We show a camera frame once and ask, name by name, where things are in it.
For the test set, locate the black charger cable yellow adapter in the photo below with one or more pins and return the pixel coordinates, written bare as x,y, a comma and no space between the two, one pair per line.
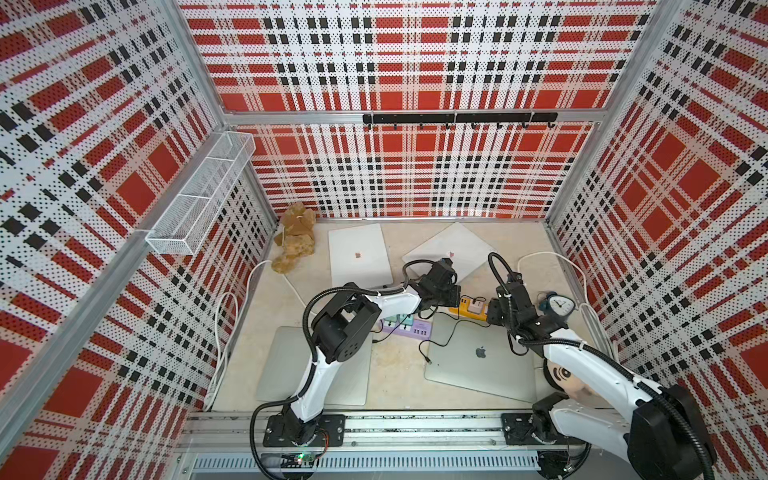
457,320

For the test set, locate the brown teddy bear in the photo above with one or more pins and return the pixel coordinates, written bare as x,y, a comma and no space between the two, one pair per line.
295,238

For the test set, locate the pink pig plush toy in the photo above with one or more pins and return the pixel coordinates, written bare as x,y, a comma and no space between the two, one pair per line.
565,381

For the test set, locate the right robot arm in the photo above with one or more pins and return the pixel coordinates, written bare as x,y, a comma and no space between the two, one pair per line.
658,430

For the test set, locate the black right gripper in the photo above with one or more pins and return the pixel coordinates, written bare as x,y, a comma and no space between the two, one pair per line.
493,307

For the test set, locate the white laptop left back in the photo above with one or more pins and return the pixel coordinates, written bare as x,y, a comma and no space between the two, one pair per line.
359,255

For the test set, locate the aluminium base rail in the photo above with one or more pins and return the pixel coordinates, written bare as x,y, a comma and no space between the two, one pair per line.
370,442

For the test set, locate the green charger adapter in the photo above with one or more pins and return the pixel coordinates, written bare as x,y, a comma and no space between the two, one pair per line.
399,321

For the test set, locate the silver laptop front right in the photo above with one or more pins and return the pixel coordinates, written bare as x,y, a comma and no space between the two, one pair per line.
482,360

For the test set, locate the white laptop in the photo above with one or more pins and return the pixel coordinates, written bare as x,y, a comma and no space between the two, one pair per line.
465,249
359,255

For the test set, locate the teal alarm clock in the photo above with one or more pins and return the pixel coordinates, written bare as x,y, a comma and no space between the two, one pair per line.
553,303

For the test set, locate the black hook rail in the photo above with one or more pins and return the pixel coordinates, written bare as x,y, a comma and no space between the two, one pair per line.
522,118

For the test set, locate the yellow power strip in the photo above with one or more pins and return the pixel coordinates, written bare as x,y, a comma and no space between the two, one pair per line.
461,309

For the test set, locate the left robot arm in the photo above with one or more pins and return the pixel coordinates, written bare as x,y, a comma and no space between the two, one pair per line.
338,320

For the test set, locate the purple power strip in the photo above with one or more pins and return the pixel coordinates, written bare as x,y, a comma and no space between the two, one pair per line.
421,330

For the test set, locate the white laptop right back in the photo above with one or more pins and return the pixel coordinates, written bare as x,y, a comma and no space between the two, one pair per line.
465,249

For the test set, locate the pink charger adapter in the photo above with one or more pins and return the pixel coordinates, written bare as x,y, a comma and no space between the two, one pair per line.
476,307

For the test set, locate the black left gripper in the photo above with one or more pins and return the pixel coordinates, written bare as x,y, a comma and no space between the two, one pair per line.
455,296

